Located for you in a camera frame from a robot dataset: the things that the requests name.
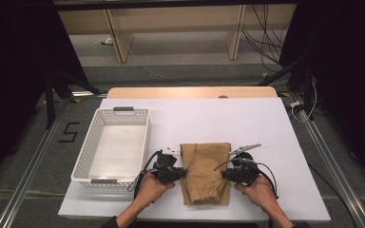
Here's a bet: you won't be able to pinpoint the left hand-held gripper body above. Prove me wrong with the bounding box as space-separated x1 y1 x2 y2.
152 146 181 183

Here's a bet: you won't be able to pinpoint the person's left hand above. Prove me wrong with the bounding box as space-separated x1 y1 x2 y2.
136 174 176 208

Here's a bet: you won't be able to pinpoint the tan pants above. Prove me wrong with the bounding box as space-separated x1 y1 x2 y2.
180 142 232 206

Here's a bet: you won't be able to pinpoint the light wooden table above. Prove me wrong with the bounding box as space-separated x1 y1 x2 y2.
106 85 279 100

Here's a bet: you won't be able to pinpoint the hand-held gripper cable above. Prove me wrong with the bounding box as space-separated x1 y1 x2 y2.
213 158 279 200
126 149 163 200

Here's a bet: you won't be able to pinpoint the person's right hand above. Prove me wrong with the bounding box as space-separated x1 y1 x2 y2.
234 175 279 209

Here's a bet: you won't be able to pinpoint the black metal stand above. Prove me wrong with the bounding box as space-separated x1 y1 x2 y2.
258 56 315 122
42 67 107 129

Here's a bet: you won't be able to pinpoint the bundle of black cables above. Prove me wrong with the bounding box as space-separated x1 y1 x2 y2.
240 3 294 73

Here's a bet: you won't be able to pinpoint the white cable with plug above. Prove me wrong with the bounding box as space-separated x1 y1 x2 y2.
288 79 318 124

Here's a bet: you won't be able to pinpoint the black curtain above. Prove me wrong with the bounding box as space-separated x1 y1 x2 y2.
279 0 365 191
0 0 89 193

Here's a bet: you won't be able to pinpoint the long aluminium rail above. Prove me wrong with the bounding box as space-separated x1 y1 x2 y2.
293 93 365 228
0 99 70 228

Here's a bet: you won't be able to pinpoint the white foam board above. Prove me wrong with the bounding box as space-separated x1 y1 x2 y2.
57 97 332 222

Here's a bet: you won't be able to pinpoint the light wooden shelf unit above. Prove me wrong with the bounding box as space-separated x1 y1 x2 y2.
52 3 298 65

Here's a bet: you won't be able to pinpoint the black horizontal frame bar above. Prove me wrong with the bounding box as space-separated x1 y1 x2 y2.
51 0 298 11

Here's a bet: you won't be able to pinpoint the left hand-held gripper cable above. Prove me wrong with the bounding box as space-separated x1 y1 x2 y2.
126 149 163 200

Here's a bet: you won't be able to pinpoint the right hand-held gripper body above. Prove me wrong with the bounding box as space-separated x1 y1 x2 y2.
230 142 262 187

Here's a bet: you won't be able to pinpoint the short aluminium rail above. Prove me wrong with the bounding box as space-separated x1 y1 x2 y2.
70 90 108 98

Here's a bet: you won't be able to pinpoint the thin white floor cable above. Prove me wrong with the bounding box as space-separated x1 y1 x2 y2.
89 37 203 87

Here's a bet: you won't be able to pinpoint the white perforated plastic basket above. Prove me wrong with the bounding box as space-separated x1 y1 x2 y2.
70 106 151 190

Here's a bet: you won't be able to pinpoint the right hand-held gripper cable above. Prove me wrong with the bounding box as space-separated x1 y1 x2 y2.
213 158 279 200

